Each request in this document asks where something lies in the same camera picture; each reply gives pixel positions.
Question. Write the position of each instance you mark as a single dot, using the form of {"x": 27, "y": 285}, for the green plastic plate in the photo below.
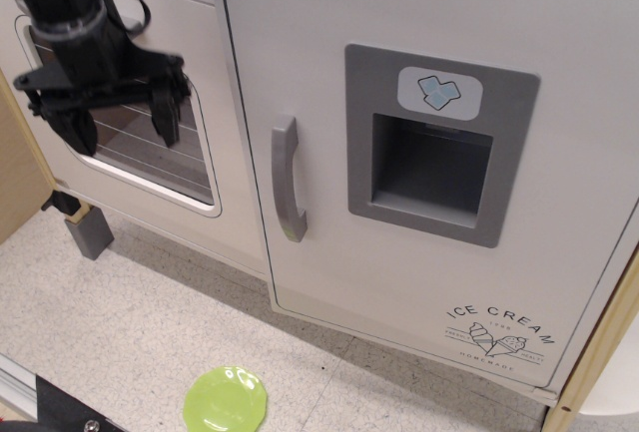
{"x": 227, "y": 398}

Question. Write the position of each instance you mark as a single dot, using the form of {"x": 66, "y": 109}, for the black clamp bracket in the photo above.
{"x": 64, "y": 203}

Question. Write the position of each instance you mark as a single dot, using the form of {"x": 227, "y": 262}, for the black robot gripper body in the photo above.
{"x": 97, "y": 65}

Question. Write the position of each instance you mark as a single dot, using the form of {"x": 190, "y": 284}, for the wooden left side panel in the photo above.
{"x": 25, "y": 177}

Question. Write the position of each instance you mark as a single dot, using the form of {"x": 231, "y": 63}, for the wooden right side post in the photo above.
{"x": 609, "y": 331}

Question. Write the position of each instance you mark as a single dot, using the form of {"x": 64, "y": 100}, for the white toy fridge door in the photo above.
{"x": 518, "y": 313}

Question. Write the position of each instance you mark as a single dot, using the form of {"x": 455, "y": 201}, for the grey ice dispenser panel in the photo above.
{"x": 434, "y": 144}

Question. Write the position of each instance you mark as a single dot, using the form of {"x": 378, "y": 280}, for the grey fridge door handle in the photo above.
{"x": 284, "y": 143}

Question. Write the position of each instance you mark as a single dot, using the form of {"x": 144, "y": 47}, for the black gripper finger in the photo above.
{"x": 76, "y": 127}
{"x": 165, "y": 114}

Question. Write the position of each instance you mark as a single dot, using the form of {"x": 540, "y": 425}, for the black base plate with screw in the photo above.
{"x": 60, "y": 411}

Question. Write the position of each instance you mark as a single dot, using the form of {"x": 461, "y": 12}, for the grey kitchen leg block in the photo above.
{"x": 91, "y": 234}

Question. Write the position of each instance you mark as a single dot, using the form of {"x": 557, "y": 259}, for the grey oven door handle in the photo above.
{"x": 132, "y": 26}

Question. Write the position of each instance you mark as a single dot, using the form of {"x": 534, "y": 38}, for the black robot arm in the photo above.
{"x": 82, "y": 11}

